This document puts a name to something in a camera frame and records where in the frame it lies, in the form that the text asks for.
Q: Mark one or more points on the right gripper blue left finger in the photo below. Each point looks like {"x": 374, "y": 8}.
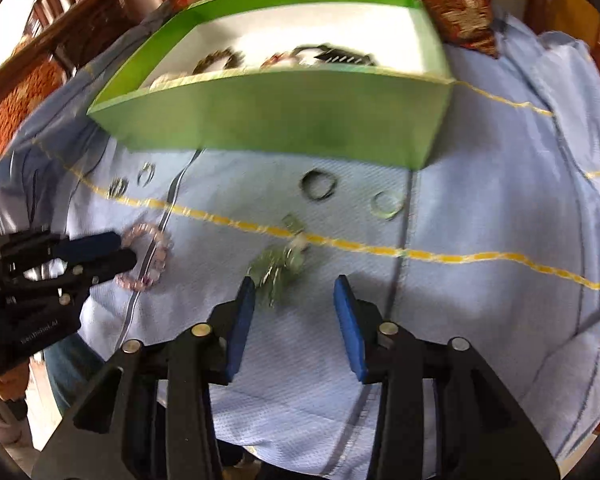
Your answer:
{"x": 230, "y": 322}

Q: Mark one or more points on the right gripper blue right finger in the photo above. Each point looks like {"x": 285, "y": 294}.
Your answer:
{"x": 367, "y": 337}

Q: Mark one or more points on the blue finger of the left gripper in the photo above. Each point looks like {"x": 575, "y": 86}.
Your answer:
{"x": 88, "y": 247}
{"x": 104, "y": 268}

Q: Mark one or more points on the green jade charm pendant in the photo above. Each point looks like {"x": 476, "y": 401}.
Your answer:
{"x": 278, "y": 264}

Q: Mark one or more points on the black watch band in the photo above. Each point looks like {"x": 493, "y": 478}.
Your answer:
{"x": 337, "y": 55}

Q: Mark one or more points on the silver bangle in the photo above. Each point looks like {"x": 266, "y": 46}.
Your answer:
{"x": 311, "y": 55}

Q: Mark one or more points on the person's left hand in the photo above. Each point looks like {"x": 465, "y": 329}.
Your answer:
{"x": 14, "y": 383}

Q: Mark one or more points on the light blue striped cloth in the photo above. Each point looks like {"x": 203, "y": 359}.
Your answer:
{"x": 497, "y": 240}

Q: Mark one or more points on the orange patterned seat cushion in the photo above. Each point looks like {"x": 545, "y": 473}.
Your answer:
{"x": 45, "y": 77}

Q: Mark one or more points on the green cardboard box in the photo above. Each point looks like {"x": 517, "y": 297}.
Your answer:
{"x": 219, "y": 75}

